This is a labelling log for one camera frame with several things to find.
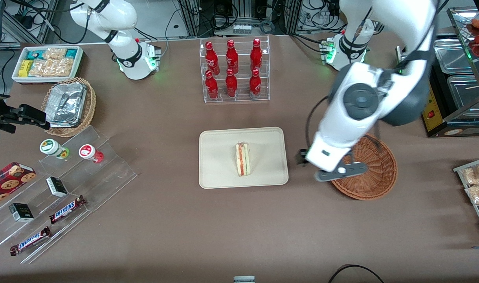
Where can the round brown wicker basket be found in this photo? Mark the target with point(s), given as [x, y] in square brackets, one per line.
[375, 177]

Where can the aluminium frame rack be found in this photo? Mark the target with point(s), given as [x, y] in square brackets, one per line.
[192, 17]

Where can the black yellow food warmer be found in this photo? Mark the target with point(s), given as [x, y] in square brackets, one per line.
[435, 125]

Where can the red cookie box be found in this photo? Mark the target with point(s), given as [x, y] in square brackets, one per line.
[7, 182]

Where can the red cola bottle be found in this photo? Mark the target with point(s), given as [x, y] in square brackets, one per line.
[211, 87]
[231, 85]
[256, 57]
[232, 58]
[255, 85]
[211, 59]

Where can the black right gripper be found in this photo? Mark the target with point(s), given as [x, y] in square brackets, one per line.
[12, 116]

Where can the small clear cracker bag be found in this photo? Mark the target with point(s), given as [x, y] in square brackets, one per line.
[55, 54]

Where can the triangle sandwich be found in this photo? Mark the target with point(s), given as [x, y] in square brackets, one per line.
[242, 159]

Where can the white power strip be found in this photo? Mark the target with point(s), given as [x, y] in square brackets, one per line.
[242, 28]

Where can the yellow snack packet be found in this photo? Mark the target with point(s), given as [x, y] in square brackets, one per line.
[25, 68]

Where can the green lid cup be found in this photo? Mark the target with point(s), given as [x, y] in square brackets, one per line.
[50, 147]

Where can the silver box with green light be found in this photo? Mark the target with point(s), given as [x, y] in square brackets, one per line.
[399, 55]

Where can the white rectangular snack bin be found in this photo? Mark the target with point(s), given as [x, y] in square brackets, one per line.
[79, 65]

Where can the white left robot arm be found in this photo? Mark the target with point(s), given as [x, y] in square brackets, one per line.
[400, 23]

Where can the teal snack packet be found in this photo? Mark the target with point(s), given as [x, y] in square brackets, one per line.
[71, 53]
[35, 55]

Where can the large clear cracker bag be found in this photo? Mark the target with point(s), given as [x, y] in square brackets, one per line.
[52, 69]

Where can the snickers chocolate bar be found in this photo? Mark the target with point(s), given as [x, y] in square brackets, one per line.
[66, 209]
[30, 241]

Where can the steel warmer pan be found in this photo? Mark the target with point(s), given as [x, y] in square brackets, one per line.
[465, 92]
[455, 57]

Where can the small black box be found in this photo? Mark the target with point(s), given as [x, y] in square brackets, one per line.
[56, 186]
[21, 212]

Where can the red lid cup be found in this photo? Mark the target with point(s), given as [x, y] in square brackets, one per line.
[88, 151]

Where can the clear acrylic step display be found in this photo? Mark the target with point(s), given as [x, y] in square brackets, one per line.
[105, 177]

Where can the clear acrylic bottle rack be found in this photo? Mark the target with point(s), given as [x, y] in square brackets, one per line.
[242, 98]

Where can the beige plastic tray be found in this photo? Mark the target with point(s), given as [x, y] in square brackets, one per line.
[215, 157]

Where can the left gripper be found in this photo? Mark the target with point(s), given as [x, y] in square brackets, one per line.
[301, 157]

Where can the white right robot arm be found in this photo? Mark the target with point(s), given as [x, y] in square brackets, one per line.
[121, 19]

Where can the stacked foil containers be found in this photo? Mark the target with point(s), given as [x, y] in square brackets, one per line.
[66, 104]

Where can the small grey device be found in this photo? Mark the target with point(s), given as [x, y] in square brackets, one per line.
[244, 279]

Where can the oval light wicker basket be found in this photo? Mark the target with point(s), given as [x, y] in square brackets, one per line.
[90, 106]

